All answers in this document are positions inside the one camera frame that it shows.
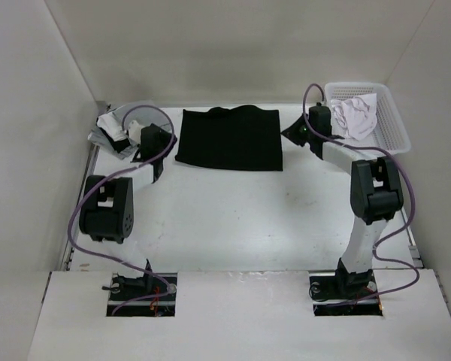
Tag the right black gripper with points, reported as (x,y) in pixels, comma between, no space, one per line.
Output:
(293,131)

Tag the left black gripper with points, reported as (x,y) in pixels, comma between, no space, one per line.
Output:
(167,138)

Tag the black tank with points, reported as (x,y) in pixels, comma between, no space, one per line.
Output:
(245,138)
(121,145)

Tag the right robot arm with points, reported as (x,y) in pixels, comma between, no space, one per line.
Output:
(375,197)

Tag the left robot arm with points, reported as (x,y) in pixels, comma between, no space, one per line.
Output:
(106,211)

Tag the folded black tank top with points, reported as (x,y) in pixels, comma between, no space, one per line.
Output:
(121,145)

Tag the white tank top in basket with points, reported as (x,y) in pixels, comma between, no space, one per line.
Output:
(357,116)

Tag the folded white tank top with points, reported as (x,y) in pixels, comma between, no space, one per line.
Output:
(108,123)

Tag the bottom grey folded tank top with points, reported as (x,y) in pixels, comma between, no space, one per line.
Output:
(99,138)

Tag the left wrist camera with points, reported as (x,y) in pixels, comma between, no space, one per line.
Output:
(134,131)

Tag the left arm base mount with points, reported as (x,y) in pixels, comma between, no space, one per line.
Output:
(144,296)

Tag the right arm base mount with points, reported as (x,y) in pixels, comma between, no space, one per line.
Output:
(329,301)

